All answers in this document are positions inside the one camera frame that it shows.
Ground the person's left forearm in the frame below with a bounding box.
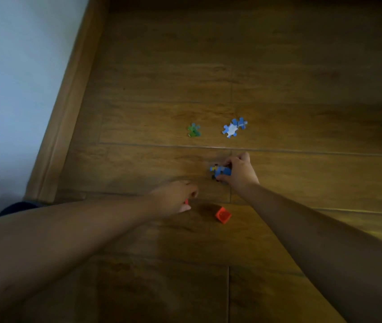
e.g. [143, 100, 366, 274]
[0, 195, 156, 323]

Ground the wooden floor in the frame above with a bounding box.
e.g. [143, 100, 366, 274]
[0, 0, 382, 323]

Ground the red cube toy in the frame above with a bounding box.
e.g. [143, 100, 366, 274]
[215, 206, 232, 225]

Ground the person's right hand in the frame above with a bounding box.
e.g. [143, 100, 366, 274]
[215, 152, 260, 196]

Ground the blue and white puzzle piece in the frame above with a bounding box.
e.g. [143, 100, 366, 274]
[221, 122, 240, 139]

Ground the person's left hand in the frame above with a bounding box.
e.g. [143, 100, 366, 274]
[145, 180, 199, 221]

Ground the person's right forearm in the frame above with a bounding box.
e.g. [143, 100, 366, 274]
[231, 181, 382, 323]

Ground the dark blue cup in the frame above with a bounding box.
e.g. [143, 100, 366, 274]
[0, 201, 49, 218]

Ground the blue and yellow puzzle piece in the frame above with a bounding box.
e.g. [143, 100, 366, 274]
[210, 164, 233, 181]

